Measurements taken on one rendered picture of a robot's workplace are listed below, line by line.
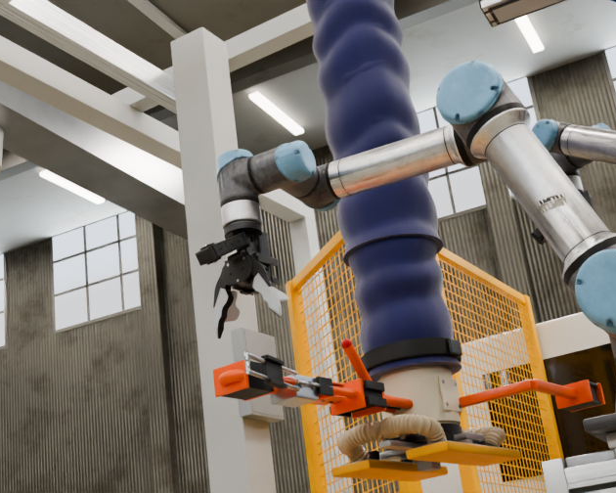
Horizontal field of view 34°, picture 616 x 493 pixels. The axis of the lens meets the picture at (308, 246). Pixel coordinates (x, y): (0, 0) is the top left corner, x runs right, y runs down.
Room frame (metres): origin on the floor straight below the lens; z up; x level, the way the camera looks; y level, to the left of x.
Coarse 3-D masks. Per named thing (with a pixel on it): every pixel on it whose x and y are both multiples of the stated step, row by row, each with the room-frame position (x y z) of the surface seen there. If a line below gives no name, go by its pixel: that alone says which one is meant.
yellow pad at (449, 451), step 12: (432, 444) 2.03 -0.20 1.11; (444, 444) 2.02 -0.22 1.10; (456, 444) 2.04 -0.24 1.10; (468, 444) 2.09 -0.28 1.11; (480, 444) 2.23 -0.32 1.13; (408, 456) 2.07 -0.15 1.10; (420, 456) 2.05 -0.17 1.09; (432, 456) 2.07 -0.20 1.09; (444, 456) 2.09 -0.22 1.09; (456, 456) 2.11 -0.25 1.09; (468, 456) 2.14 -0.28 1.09; (480, 456) 2.16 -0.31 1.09; (492, 456) 2.19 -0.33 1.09; (504, 456) 2.22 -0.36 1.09; (516, 456) 2.27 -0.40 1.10
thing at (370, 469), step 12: (372, 456) 2.22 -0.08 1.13; (336, 468) 2.17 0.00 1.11; (348, 468) 2.15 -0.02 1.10; (360, 468) 2.13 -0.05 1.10; (372, 468) 2.13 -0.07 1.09; (384, 468) 2.17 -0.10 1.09; (396, 468) 2.21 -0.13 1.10; (408, 468) 2.25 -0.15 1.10; (444, 468) 2.39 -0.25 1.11; (396, 480) 2.38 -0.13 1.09; (408, 480) 2.41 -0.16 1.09
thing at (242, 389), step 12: (216, 372) 1.72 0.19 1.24; (216, 384) 1.72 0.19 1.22; (228, 384) 1.71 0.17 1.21; (240, 384) 1.69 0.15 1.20; (252, 384) 1.70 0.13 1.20; (264, 384) 1.73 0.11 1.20; (216, 396) 1.73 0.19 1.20; (228, 396) 1.74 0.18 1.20; (240, 396) 1.75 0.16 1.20; (252, 396) 1.76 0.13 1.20
